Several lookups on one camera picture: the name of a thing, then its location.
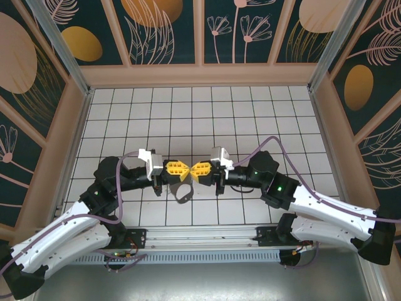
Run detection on metal key holder with rings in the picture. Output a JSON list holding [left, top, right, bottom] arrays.
[[170, 176, 194, 205]]

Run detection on grey metal front sheet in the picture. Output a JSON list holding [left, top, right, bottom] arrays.
[[33, 262, 385, 301]]

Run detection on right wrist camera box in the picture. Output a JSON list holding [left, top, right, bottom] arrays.
[[210, 145, 234, 172]]

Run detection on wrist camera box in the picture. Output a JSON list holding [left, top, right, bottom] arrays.
[[210, 145, 234, 172], [137, 148, 164, 181]]

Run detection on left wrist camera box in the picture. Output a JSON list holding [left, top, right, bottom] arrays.
[[137, 148, 164, 181]]

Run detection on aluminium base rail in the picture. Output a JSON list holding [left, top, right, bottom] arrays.
[[125, 226, 283, 251]]

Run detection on grey slotted cable duct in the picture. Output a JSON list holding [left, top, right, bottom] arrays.
[[73, 249, 281, 265]]

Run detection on wall panel with orange circle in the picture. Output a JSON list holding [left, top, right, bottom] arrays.
[[112, 0, 197, 66]]

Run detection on wall panel with pink flowers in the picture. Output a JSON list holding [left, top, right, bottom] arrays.
[[204, 0, 288, 65]]

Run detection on wall panel with peach circle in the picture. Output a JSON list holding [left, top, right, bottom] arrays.
[[274, 0, 345, 65]]

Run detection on aluminium corner post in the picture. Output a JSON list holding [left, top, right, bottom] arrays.
[[25, 0, 95, 97], [307, 0, 370, 93]]

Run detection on side wall panel peach disc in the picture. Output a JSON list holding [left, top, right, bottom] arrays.
[[0, 0, 68, 139]]

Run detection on wall panel with gold oval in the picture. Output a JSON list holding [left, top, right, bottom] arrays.
[[49, 0, 126, 66]]

